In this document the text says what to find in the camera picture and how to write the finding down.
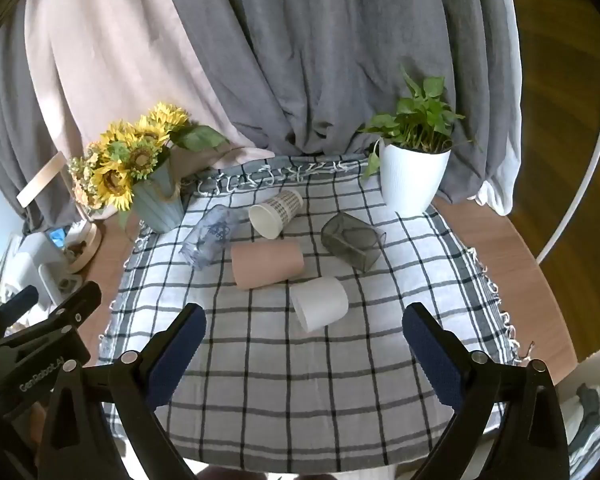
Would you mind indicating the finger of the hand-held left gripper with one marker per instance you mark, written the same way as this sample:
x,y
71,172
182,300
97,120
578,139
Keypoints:
x,y
75,305
12,310

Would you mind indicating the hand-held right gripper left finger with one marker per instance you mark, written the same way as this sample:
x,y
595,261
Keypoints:
x,y
176,357

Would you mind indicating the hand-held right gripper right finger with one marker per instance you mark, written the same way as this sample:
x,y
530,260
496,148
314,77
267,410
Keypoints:
x,y
432,357

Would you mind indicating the clear plastic cup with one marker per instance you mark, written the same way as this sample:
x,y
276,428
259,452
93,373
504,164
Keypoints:
x,y
210,237

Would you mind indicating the pink cup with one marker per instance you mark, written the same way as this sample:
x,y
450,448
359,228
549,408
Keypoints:
x,y
270,262

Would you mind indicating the dark grey transparent cup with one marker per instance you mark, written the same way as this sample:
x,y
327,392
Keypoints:
x,y
352,237

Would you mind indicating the patterned white paper cup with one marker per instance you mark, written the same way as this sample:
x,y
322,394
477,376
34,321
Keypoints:
x,y
280,210

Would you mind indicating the white box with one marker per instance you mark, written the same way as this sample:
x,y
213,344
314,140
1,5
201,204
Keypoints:
x,y
35,260

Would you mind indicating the round wooden stand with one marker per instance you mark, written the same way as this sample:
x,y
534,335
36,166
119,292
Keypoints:
x,y
87,250

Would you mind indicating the checked grey white tablecloth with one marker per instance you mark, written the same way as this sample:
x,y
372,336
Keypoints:
x,y
280,385

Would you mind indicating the light wooden slat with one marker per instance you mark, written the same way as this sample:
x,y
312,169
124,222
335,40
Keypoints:
x,y
40,180

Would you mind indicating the blue-grey ribbed vase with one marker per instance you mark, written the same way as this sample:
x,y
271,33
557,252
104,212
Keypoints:
x,y
160,200

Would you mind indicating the sunflower bouquet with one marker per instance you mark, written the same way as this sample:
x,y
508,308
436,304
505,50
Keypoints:
x,y
125,152

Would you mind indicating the white ribbed plant pot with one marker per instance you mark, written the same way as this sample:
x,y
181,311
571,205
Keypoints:
x,y
412,180

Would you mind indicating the white hoop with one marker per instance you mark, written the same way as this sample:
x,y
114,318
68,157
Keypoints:
x,y
580,190

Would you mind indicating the green leafy plant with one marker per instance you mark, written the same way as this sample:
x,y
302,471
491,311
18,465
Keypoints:
x,y
420,115

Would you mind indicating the pink curtain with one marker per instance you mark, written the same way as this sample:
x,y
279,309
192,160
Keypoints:
x,y
105,60

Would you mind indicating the grey curtain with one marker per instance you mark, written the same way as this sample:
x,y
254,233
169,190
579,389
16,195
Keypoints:
x,y
330,35

